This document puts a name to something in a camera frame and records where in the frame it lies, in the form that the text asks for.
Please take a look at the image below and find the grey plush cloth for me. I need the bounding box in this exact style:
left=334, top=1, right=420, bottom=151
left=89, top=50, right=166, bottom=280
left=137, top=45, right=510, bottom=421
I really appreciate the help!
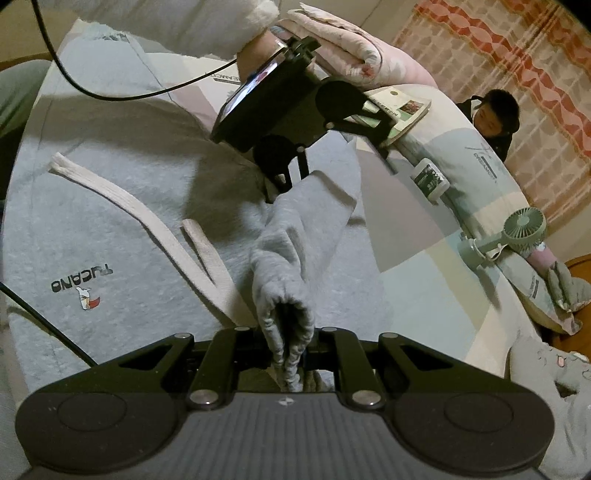
left=545, top=261, right=591, bottom=315

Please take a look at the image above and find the green handheld fan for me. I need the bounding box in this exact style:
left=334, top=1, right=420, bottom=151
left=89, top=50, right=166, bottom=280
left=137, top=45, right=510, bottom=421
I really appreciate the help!
left=458, top=207, right=548, bottom=268

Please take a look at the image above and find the pink folded quilt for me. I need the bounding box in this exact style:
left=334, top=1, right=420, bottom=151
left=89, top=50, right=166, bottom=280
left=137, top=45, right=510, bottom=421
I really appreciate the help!
left=272, top=2, right=439, bottom=93

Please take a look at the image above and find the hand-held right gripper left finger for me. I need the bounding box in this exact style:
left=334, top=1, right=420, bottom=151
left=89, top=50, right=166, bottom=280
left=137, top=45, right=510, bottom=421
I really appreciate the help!
left=117, top=325, right=273, bottom=411

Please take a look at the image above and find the grey-green cloth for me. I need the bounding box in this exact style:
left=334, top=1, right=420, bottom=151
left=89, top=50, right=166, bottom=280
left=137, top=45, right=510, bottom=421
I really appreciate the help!
left=0, top=60, right=51, bottom=139

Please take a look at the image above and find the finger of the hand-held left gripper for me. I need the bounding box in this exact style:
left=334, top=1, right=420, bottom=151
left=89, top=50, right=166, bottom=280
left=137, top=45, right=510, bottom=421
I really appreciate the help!
left=263, top=145, right=311, bottom=204
left=325, top=99, right=400, bottom=174

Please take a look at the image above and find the patchwork pillow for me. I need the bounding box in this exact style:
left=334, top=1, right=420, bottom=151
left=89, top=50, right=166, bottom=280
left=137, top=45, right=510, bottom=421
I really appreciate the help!
left=369, top=83, right=532, bottom=241

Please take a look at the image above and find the person's left hand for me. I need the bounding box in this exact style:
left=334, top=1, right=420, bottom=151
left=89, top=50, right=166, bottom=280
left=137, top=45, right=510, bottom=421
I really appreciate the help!
left=238, top=27, right=289, bottom=81

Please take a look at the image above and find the wooden headboard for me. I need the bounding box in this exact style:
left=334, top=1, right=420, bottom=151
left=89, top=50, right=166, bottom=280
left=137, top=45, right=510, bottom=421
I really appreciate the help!
left=551, top=254, right=591, bottom=358

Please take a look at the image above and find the black cable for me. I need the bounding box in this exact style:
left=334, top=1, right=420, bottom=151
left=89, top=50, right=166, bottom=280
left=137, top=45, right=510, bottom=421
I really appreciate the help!
left=0, top=281, right=93, bottom=367
left=30, top=0, right=238, bottom=100

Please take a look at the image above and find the pink patterned curtain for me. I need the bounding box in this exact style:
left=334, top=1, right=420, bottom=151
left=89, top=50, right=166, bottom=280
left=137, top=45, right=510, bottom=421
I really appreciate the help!
left=390, top=0, right=591, bottom=232

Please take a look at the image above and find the white and green book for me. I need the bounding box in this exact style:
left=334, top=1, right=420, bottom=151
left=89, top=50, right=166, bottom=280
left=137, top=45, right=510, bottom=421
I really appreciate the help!
left=355, top=85, right=432, bottom=144

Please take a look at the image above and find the grey cat cushion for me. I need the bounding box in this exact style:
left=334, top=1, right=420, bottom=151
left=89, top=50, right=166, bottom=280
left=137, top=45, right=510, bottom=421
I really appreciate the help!
left=505, top=335, right=591, bottom=480

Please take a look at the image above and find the pillow with pink print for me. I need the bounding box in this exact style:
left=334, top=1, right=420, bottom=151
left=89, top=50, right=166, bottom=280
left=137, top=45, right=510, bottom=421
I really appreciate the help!
left=501, top=244, right=585, bottom=335

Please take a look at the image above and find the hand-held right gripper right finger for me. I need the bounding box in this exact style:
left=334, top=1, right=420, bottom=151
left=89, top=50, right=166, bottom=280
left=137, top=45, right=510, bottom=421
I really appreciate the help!
left=305, top=325, right=453, bottom=411

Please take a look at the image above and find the green tissue packet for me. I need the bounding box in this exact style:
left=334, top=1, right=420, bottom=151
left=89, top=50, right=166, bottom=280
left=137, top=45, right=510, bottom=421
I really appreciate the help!
left=411, top=158, right=451, bottom=201

